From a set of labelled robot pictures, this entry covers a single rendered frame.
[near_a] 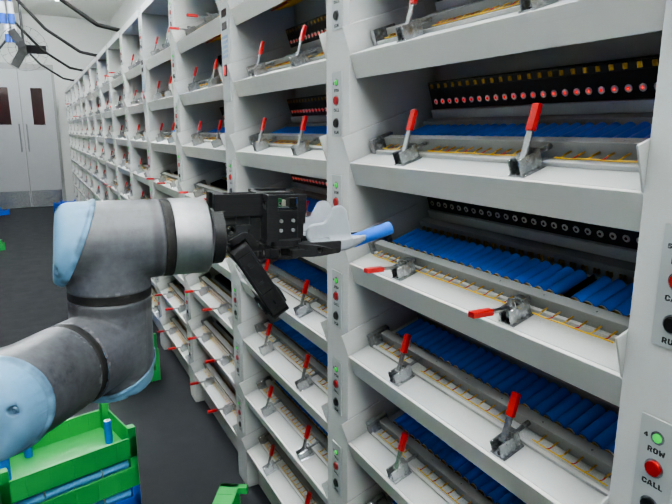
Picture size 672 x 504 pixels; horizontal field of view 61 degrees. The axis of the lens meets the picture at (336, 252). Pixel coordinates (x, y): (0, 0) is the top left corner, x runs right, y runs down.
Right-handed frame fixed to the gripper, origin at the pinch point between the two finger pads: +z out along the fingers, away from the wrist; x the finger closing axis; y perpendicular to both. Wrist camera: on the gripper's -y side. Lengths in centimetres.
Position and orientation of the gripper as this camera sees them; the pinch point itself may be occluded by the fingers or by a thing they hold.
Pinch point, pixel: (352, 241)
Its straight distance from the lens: 77.8
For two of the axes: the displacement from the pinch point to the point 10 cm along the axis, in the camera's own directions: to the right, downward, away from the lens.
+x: -4.5, -2.1, 8.7
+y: 0.3, -9.7, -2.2
